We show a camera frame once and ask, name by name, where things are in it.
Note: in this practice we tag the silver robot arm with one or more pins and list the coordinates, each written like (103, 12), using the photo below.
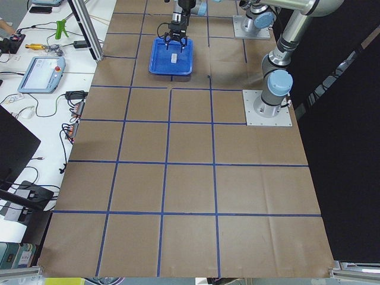
(193, 7)
(278, 82)

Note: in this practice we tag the white computer mouse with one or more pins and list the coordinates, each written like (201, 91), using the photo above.
(27, 114)

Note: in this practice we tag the teach pendant tablet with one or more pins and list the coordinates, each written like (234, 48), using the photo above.
(43, 75)

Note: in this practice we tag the black monitor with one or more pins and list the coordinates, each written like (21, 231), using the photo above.
(18, 145)

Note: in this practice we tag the green clamp tool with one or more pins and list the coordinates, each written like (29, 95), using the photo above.
(61, 29)

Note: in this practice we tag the blue plastic tray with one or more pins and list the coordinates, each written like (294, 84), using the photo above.
(160, 61)

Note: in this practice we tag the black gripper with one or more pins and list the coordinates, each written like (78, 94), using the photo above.
(177, 32)

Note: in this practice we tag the black power adapter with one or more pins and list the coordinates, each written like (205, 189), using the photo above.
(80, 44)

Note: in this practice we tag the aluminium frame post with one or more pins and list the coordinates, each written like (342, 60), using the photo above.
(83, 19)

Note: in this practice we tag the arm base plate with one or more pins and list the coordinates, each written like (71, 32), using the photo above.
(246, 28)
(257, 113)

